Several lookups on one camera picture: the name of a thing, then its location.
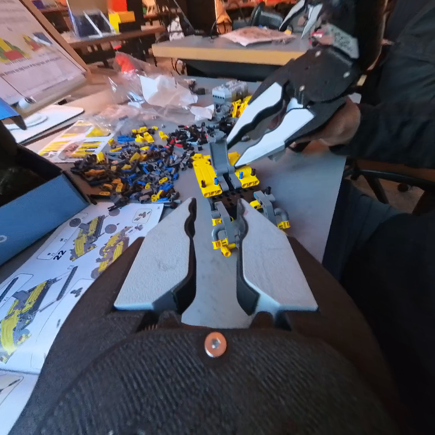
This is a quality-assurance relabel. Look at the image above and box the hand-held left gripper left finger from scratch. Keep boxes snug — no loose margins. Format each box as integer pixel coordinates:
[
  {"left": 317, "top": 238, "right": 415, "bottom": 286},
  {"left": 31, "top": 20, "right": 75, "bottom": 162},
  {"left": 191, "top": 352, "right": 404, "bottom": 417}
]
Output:
[{"left": 114, "top": 197, "right": 198, "bottom": 316}]

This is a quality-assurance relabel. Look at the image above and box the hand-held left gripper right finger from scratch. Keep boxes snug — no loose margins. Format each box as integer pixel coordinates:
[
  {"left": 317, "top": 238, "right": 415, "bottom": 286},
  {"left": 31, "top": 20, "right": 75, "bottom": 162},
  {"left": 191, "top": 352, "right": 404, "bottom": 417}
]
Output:
[{"left": 236, "top": 198, "right": 319, "bottom": 329}]

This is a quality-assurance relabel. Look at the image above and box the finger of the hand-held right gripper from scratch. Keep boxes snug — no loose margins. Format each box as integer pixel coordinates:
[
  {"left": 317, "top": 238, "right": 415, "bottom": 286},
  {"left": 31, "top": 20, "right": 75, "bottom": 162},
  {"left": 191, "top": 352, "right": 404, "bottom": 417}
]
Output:
[
  {"left": 226, "top": 82, "right": 287, "bottom": 149},
  {"left": 234, "top": 105, "right": 315, "bottom": 168}
]

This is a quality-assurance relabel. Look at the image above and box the yellow black toy vehicle model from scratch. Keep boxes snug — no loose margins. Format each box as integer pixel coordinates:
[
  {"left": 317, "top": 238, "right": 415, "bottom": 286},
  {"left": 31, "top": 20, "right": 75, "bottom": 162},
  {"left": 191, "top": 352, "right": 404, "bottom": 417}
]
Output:
[{"left": 192, "top": 133, "right": 291, "bottom": 257}]

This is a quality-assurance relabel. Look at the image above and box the person's right forearm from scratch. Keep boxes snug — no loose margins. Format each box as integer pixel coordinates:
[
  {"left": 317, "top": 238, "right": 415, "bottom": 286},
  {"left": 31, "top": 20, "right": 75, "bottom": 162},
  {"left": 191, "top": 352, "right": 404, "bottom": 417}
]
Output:
[{"left": 328, "top": 99, "right": 435, "bottom": 169}]

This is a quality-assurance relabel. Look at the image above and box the grey work desk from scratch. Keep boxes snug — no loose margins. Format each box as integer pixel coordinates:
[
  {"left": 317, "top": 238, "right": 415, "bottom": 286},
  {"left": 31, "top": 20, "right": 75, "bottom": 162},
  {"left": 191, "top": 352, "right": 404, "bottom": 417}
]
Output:
[{"left": 0, "top": 76, "right": 347, "bottom": 328}]

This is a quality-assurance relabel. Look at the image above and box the wood edged desk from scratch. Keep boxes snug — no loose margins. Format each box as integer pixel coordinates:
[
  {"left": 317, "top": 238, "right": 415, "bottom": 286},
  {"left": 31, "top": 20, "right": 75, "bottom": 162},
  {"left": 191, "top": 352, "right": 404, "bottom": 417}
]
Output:
[{"left": 151, "top": 32, "right": 311, "bottom": 84}]

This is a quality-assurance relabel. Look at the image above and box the person's right hand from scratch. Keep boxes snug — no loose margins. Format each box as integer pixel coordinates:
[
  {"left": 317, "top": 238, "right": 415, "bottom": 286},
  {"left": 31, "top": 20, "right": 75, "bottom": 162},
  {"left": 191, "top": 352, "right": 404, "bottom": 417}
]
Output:
[{"left": 296, "top": 99, "right": 361, "bottom": 147}]

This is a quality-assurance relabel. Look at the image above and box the heap of yellow toy beams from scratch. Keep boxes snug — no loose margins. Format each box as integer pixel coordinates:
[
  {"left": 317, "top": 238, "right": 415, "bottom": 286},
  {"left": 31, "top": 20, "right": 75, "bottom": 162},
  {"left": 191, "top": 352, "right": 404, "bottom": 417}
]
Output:
[{"left": 231, "top": 95, "right": 252, "bottom": 118}]

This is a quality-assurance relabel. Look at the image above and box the grey toy battery block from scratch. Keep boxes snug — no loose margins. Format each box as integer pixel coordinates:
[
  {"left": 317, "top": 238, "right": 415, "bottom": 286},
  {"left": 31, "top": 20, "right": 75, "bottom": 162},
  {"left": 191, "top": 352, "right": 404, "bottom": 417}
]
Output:
[{"left": 212, "top": 80, "right": 249, "bottom": 102}]

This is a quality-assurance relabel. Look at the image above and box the group of grey toy wheels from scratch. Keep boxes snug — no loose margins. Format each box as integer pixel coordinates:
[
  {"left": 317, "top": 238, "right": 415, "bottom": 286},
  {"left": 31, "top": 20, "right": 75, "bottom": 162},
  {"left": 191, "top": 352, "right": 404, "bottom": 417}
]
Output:
[{"left": 205, "top": 102, "right": 245, "bottom": 140}]

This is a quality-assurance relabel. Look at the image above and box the printed paper sheet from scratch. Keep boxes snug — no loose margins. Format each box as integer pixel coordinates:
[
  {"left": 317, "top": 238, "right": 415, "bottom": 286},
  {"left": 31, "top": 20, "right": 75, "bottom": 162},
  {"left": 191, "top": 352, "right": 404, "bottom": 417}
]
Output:
[{"left": 229, "top": 27, "right": 296, "bottom": 46}]

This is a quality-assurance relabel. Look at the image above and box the unused grey black gripper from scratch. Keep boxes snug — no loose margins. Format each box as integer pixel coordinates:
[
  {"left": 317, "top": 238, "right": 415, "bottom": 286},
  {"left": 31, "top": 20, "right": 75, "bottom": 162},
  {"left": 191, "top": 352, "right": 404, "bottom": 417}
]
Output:
[{"left": 279, "top": 0, "right": 325, "bottom": 39}]

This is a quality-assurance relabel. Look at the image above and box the pile of black red pins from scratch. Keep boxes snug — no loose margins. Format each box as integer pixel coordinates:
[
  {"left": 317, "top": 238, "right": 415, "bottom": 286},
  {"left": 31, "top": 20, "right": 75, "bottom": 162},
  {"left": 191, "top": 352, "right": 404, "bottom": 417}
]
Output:
[{"left": 167, "top": 124, "right": 209, "bottom": 152}]

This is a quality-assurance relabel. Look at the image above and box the black rounded device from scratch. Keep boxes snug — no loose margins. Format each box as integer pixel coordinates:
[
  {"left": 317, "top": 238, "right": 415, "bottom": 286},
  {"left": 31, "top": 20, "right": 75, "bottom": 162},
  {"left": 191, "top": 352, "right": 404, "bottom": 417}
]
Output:
[{"left": 250, "top": 2, "right": 284, "bottom": 29}]

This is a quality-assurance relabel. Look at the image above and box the building instruction booklet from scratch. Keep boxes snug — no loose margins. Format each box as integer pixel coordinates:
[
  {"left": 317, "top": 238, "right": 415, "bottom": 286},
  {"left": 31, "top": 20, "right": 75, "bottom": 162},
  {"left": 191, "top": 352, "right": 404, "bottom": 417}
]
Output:
[{"left": 0, "top": 202, "right": 164, "bottom": 435}]

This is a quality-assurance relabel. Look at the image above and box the pile of mixed small pieces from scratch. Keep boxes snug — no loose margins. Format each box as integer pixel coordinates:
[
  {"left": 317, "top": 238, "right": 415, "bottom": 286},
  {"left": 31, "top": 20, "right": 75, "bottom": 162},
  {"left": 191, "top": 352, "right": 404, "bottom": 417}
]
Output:
[{"left": 70, "top": 126, "right": 182, "bottom": 213}]

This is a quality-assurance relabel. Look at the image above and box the black monitor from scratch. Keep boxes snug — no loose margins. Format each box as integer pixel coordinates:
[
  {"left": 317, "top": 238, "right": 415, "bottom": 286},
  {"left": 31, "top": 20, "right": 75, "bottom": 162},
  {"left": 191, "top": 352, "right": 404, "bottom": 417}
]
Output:
[{"left": 185, "top": 0, "right": 218, "bottom": 34}]

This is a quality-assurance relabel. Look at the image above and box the blue cardboard box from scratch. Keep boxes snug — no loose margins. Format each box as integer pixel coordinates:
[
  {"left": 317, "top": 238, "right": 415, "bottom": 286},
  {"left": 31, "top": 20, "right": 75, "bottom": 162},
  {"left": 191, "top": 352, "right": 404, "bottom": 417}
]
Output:
[{"left": 0, "top": 99, "right": 90, "bottom": 267}]

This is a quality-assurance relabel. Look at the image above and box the clear crumpled plastic bag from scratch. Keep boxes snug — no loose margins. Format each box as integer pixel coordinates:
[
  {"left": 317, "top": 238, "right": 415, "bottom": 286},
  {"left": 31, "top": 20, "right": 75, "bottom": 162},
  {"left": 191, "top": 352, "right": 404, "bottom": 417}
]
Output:
[{"left": 87, "top": 51, "right": 204, "bottom": 136}]

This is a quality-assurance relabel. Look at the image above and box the wooden table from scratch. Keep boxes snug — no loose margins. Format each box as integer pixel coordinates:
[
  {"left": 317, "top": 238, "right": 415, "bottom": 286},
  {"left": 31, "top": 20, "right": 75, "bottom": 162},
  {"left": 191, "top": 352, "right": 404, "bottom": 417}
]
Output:
[{"left": 68, "top": 25, "right": 167, "bottom": 68}]

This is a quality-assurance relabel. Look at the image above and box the orange red plastic item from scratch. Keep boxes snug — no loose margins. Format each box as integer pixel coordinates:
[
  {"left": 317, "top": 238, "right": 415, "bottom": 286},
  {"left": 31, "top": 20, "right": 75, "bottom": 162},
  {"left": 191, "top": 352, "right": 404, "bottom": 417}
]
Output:
[{"left": 114, "top": 54, "right": 136, "bottom": 73}]

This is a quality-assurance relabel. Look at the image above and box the yellow black sticker sheet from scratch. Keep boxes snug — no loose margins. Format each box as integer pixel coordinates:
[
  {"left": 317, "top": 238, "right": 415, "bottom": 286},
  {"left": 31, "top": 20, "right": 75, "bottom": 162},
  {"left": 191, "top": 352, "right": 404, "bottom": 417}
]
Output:
[{"left": 39, "top": 119, "right": 116, "bottom": 162}]

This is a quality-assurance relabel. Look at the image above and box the white display stand base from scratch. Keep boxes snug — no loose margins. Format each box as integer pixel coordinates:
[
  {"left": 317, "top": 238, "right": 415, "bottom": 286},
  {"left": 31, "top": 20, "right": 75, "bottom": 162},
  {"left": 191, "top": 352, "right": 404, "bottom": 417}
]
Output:
[{"left": 5, "top": 104, "right": 85, "bottom": 143}]

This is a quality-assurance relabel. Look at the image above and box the clear acrylic sign holder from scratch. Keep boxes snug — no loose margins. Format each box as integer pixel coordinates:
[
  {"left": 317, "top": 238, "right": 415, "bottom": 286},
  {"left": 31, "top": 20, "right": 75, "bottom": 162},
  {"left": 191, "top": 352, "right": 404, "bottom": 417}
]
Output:
[{"left": 66, "top": 0, "right": 118, "bottom": 38}]

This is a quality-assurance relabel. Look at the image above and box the printed instruction display board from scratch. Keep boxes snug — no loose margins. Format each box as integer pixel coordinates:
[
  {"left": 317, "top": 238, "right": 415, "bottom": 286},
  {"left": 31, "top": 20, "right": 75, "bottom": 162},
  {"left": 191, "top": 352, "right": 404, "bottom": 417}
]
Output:
[{"left": 0, "top": 0, "right": 87, "bottom": 106}]

